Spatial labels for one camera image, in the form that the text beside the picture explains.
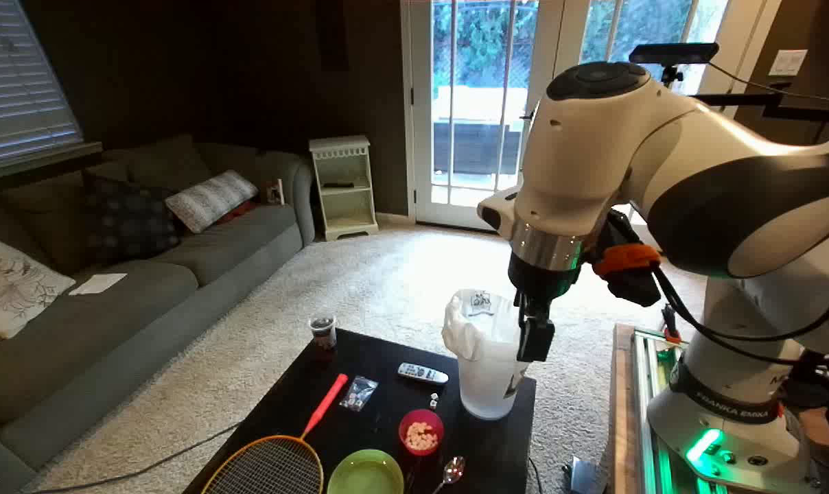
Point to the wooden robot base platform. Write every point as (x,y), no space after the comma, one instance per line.
(626,413)

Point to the black camera stand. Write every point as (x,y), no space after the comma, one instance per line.
(746,99)

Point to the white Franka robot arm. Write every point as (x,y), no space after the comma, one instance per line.
(617,154)

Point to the white window blinds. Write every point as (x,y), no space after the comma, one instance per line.
(21,84)

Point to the white glass door leaf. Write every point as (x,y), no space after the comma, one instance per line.
(422,110)
(570,32)

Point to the grey fabric sofa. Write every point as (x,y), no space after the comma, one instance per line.
(114,331)

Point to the small clear plastic packet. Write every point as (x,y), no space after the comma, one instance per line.
(357,393)

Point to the dark patterned pillow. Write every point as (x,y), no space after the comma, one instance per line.
(127,224)

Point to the green bowl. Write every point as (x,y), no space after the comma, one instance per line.
(364,472)

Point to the white wall switch plate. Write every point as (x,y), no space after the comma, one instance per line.
(789,62)

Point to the small dark cup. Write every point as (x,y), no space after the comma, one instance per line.
(323,333)

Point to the white striped pillow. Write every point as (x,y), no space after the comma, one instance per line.
(213,199)

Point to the small grey object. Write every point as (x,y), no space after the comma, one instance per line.
(431,403)

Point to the white printed pillow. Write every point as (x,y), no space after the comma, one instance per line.
(11,283)

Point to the silver remote control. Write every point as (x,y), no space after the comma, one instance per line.
(422,374)

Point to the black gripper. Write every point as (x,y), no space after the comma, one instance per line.
(537,278)

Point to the white paper sheet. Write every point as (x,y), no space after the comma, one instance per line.
(98,283)

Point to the black bar camera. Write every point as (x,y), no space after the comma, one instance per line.
(676,54)

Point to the red round bowl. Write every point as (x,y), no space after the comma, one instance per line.
(422,431)

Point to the small white shelf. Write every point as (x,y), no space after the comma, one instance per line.
(345,187)

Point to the black wrist camera orange mount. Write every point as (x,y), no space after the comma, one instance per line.
(630,265)

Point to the brown pillow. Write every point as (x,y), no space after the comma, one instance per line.
(48,215)

